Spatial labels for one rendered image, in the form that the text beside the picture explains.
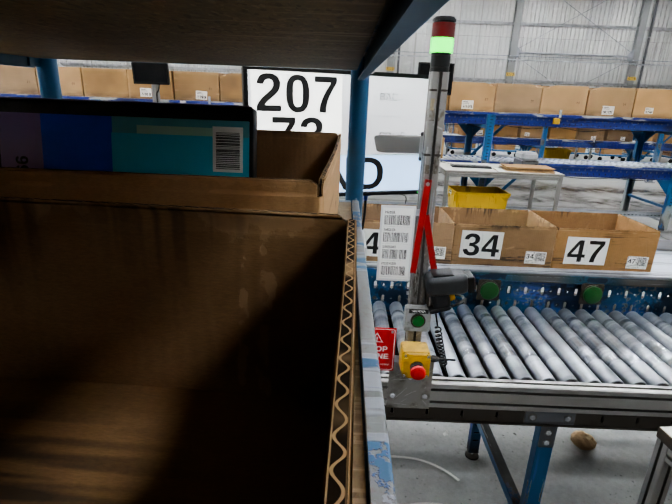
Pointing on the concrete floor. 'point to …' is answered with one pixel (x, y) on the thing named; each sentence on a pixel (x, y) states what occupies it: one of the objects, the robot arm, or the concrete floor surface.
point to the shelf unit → (160, 27)
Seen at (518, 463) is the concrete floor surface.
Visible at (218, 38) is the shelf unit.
